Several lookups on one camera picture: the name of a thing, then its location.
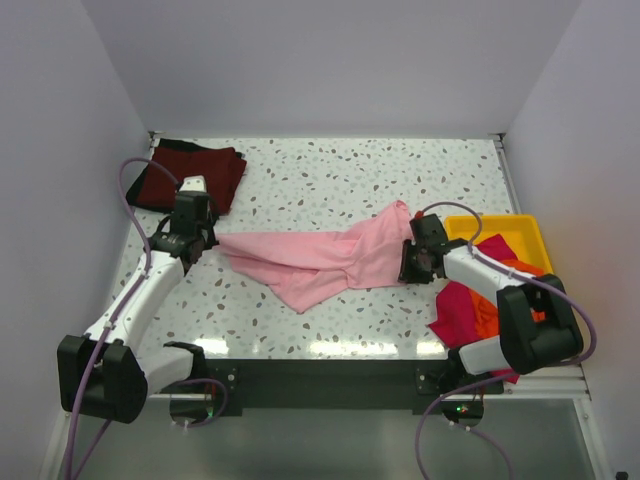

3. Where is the folded dark red t shirt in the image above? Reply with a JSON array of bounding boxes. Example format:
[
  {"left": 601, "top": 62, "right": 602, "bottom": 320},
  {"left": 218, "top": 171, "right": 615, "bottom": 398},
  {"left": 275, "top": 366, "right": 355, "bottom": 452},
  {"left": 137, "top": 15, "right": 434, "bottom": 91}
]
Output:
[{"left": 126, "top": 142, "right": 247, "bottom": 215}]

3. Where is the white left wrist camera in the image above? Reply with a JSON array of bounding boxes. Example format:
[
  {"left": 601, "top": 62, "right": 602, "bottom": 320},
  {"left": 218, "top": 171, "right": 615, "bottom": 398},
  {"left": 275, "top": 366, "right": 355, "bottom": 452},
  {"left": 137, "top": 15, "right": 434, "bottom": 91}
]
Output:
[{"left": 178, "top": 175, "right": 207, "bottom": 193}]

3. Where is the yellow plastic bin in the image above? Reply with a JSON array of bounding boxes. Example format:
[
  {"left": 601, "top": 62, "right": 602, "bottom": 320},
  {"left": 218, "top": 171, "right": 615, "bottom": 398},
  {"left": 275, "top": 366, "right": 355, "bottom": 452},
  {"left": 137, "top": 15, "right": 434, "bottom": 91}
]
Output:
[{"left": 444, "top": 214, "right": 553, "bottom": 273}]

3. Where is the folded black t shirt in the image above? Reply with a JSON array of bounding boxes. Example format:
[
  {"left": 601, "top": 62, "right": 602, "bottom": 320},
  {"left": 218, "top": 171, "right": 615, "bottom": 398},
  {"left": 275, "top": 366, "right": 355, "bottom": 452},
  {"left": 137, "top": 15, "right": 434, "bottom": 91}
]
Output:
[{"left": 123, "top": 138, "right": 247, "bottom": 218}]

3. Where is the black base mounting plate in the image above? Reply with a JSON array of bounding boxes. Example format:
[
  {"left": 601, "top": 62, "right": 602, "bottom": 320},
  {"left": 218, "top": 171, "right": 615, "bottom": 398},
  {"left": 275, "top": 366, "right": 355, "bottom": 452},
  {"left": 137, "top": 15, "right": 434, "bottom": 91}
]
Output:
[{"left": 168, "top": 357, "right": 506, "bottom": 419}]

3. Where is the magenta t shirt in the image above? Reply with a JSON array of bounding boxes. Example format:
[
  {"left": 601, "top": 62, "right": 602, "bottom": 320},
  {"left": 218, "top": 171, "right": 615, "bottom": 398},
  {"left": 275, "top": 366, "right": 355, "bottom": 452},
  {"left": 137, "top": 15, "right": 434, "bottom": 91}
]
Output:
[{"left": 427, "top": 233, "right": 523, "bottom": 386}]

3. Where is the orange t shirt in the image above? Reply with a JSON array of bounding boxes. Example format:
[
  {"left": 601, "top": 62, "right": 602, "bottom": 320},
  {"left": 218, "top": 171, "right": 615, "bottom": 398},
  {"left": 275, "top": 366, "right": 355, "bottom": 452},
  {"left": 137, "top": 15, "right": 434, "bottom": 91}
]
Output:
[{"left": 470, "top": 259, "right": 544, "bottom": 339}]

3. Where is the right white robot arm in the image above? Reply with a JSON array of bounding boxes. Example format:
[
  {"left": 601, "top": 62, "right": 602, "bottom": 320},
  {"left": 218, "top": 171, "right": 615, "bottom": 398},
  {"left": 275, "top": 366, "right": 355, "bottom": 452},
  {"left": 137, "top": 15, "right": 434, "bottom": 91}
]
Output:
[{"left": 399, "top": 214, "right": 584, "bottom": 393}]

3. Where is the pink t shirt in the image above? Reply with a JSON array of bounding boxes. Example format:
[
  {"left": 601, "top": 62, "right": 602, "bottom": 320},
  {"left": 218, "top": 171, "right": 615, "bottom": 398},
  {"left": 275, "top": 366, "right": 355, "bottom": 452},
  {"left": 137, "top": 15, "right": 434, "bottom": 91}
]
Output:
[{"left": 217, "top": 201, "right": 412, "bottom": 314}]

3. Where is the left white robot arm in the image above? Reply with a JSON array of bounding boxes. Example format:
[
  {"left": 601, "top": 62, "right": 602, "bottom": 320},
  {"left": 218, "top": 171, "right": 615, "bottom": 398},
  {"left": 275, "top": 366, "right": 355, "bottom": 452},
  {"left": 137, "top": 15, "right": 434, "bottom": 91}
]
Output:
[{"left": 57, "top": 178, "right": 217, "bottom": 424}]

